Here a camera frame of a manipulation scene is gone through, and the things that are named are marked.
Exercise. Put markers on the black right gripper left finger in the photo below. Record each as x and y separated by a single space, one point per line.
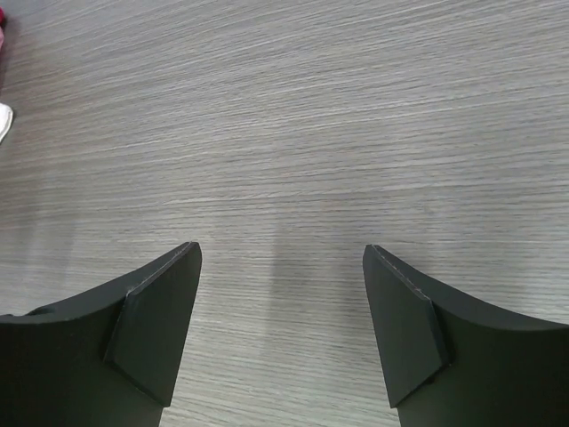
109 356

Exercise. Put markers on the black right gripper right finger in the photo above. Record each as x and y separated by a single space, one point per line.
450 359

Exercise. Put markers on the folded white grey t-shirt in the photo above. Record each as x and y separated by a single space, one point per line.
6 119

